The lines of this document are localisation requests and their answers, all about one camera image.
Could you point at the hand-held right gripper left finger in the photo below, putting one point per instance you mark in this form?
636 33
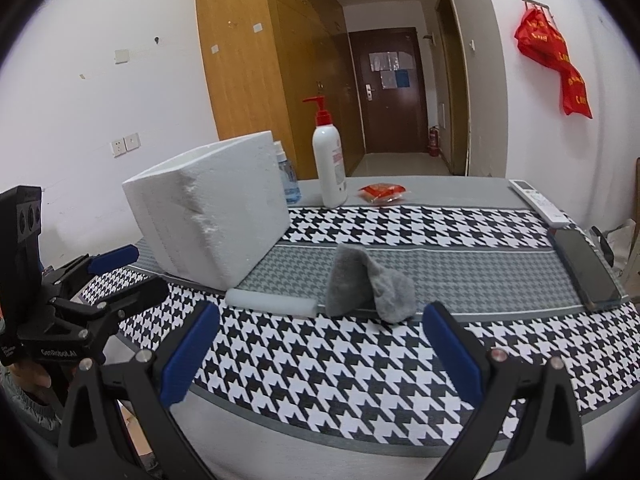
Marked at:
190 355

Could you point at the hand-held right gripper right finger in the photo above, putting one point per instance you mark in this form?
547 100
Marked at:
452 352

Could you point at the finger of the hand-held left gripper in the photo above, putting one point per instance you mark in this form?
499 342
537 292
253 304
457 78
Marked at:
112 258
135 297

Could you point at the grey sock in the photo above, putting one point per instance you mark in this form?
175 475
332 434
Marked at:
370 285

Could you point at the white foam box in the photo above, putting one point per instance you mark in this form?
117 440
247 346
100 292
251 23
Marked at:
225 220

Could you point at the person's left forearm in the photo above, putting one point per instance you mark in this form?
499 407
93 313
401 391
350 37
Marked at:
25 410

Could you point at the person's left hand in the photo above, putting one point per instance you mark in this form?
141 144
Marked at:
30 377

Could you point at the white foam strip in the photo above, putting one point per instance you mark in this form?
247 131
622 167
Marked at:
272 302

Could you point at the houndstooth patterned cloth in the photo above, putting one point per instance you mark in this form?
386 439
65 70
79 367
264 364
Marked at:
350 360

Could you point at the black smartphone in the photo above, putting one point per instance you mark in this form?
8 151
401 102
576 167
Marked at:
582 267

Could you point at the white remote control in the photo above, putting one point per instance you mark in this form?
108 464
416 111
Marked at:
540 202

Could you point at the red snack packet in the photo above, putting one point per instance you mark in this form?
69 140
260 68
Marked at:
382 193

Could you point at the white plastic bag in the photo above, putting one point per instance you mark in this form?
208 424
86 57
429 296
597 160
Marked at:
625 247

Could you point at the red fire extinguisher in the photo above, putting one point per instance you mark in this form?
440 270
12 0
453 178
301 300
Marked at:
433 141

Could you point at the white pump bottle red cap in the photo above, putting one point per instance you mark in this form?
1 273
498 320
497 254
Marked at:
330 170

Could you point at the wooden wardrobe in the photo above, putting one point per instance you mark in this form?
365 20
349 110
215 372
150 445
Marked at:
250 85

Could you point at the dark brown entrance door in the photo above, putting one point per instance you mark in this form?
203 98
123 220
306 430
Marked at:
395 115

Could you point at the wooden side door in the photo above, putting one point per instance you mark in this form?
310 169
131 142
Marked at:
455 100

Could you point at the blue paper sheet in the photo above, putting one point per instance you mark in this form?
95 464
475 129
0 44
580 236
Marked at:
402 79

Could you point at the red banner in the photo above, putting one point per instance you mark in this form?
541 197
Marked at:
550 50

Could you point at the white wall outlet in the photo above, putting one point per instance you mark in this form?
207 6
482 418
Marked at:
132 142
118 147

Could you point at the white wall switch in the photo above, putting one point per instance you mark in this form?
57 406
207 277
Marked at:
121 56

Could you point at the metal wall hook rack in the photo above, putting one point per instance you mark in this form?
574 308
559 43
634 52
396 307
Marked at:
535 1

